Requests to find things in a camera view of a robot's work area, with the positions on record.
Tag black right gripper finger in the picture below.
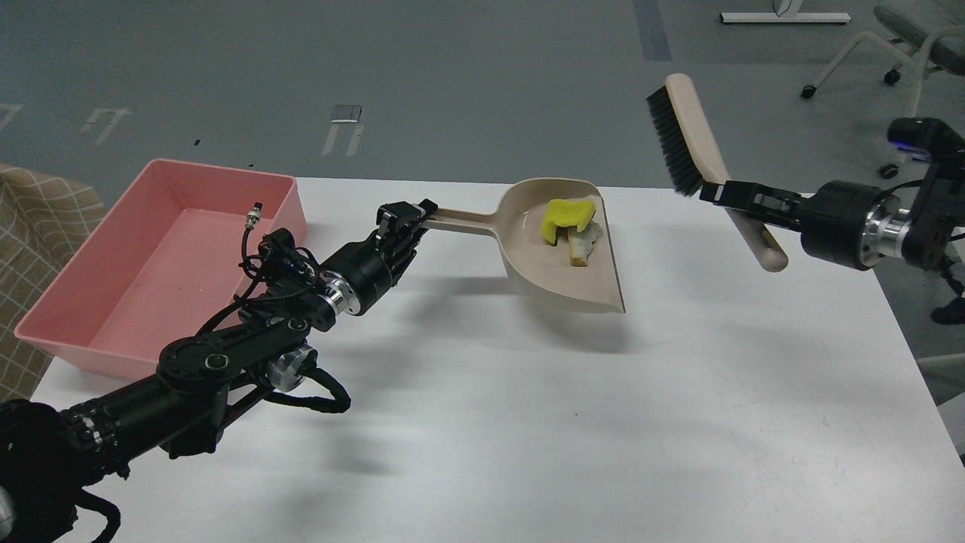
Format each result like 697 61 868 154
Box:
699 181 807 210
730 202 802 233

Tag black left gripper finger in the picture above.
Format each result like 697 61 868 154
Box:
375 199 439 236
388 225 427 272

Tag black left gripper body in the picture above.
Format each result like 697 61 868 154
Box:
323 231 404 316

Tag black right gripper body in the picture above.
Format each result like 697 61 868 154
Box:
799 181 900 271

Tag beige hand brush black bristles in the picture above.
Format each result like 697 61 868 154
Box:
647 73 789 272

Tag beige plastic dustpan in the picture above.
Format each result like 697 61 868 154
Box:
424 178 625 314

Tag yellow sponge piece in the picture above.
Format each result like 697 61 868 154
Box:
540 198 596 245

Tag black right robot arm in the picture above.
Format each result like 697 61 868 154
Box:
700 117 963 324

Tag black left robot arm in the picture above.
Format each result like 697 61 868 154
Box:
2 200 438 542

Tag pink plastic bin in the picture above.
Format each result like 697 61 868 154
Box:
14 159 307 379

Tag grey office chair white legs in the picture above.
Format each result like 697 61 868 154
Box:
801 4 965 179

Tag white desk foot bar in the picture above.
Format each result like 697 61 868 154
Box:
719 1 852 25

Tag beige checkered cloth chair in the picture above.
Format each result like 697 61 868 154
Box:
1 164 106 401

